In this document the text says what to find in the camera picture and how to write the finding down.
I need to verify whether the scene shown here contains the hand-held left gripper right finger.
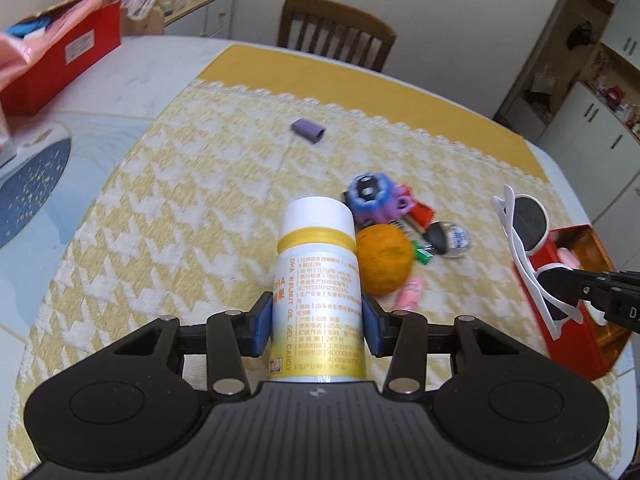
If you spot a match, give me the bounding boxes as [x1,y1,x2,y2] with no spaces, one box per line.
[361,294,521,396]

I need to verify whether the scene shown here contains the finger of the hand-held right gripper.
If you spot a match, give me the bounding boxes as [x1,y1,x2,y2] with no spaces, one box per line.
[540,268,616,306]

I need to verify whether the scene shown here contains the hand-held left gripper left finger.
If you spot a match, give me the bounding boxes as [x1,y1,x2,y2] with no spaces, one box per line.
[107,294,275,402]

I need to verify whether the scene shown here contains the red tin box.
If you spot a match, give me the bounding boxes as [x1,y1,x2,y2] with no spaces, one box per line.
[515,225,632,382]

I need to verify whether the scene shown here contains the orange mandarin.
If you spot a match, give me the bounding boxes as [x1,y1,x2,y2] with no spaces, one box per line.
[356,224,415,296]

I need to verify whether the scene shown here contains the white sunglasses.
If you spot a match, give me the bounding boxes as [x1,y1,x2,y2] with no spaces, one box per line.
[490,185,584,339]

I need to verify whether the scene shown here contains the white bottle with yellow band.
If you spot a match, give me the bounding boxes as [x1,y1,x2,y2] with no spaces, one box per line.
[269,196,368,385]

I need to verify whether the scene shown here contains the red candy packet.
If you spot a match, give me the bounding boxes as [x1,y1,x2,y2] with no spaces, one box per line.
[400,202,435,237]

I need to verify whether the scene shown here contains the purple blue fidget toy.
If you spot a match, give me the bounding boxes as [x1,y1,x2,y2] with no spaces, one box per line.
[342,172,416,227]

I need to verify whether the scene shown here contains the pink candy packet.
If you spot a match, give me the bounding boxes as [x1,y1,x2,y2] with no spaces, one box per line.
[395,275,426,311]

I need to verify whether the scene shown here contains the small capsule with black cap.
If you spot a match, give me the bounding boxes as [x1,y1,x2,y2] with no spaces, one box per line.
[422,221,472,260]

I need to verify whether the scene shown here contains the yellow houndstooth table mat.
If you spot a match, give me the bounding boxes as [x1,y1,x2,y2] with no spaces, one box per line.
[10,44,608,480]

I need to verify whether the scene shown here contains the small purple block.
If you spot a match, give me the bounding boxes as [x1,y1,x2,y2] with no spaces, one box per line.
[291,118,326,145]

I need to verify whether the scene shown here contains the wooden chair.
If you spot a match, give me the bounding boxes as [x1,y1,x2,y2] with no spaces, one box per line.
[276,0,399,74]

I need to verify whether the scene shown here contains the white sideboard with wooden top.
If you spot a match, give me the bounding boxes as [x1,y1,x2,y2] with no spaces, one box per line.
[162,0,236,40]

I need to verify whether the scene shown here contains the large red box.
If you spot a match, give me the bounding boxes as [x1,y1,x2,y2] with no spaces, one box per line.
[0,0,124,119]

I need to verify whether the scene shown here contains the pink cloth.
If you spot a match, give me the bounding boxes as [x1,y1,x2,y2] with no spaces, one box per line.
[0,0,121,75]

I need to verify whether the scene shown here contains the white wall cabinet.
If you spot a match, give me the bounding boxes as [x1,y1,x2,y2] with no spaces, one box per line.
[492,0,640,222]

